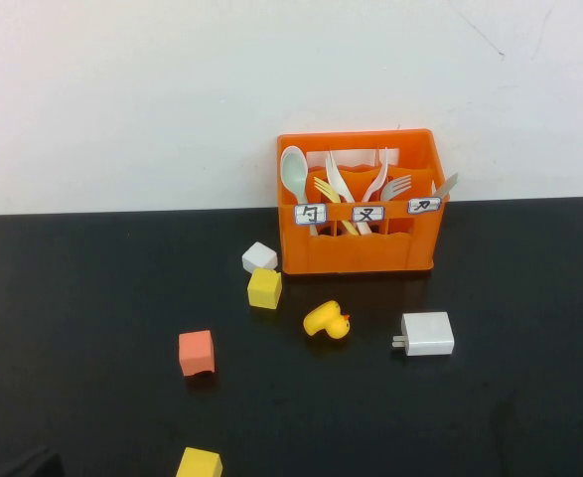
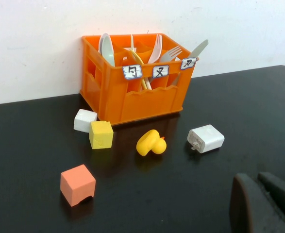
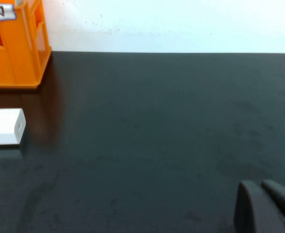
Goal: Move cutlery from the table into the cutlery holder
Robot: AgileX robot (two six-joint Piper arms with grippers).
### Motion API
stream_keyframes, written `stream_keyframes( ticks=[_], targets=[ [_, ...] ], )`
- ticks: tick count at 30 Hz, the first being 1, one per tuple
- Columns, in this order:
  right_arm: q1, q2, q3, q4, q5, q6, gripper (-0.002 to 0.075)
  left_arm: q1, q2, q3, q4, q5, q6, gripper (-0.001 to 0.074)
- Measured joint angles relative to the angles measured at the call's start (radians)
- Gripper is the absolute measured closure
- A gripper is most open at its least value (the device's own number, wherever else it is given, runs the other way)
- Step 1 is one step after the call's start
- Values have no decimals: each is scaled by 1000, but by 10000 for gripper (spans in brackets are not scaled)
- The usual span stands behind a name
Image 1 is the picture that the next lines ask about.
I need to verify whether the pink plastic fork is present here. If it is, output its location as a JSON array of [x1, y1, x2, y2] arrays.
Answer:
[[324, 148, 360, 235]]

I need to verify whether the yellow rubber duck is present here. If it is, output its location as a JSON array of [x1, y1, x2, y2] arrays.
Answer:
[[302, 299, 351, 341]]

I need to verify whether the pale green plastic spoon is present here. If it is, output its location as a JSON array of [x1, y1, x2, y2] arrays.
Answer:
[[279, 146, 320, 238]]

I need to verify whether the white plastic fork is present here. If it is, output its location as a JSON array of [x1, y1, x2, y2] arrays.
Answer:
[[358, 146, 389, 235]]

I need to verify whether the grey plastic knife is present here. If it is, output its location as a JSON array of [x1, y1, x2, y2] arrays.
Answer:
[[430, 172, 460, 200]]

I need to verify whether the orange plastic cutlery holder crate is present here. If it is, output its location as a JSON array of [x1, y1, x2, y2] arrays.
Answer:
[[276, 128, 450, 275]]

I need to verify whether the white label with spoon character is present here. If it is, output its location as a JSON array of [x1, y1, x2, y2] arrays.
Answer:
[[294, 202, 328, 226]]

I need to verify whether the grey plastic fork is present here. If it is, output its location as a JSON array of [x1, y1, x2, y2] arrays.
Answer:
[[379, 174, 414, 203]]

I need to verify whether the white charger plug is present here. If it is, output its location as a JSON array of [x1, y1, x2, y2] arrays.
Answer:
[[392, 311, 455, 358]]

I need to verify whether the yellow foam cube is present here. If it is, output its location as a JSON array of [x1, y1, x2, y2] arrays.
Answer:
[[246, 267, 283, 310], [175, 446, 223, 477]]

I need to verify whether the white foam cube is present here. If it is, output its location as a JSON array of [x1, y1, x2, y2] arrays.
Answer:
[[241, 241, 278, 273]]

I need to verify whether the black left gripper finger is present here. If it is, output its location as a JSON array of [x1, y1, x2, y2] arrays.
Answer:
[[0, 445, 66, 477]]

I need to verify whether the white label with knife character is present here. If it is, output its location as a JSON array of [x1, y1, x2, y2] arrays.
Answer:
[[407, 197, 443, 215]]

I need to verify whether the white label with fork character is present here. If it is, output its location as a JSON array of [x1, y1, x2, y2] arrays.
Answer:
[[352, 205, 386, 224]]

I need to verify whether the orange foam cube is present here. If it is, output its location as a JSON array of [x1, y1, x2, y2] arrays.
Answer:
[[178, 329, 217, 378]]

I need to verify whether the yellow plastic fork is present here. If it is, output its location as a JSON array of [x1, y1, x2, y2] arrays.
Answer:
[[313, 177, 362, 236]]

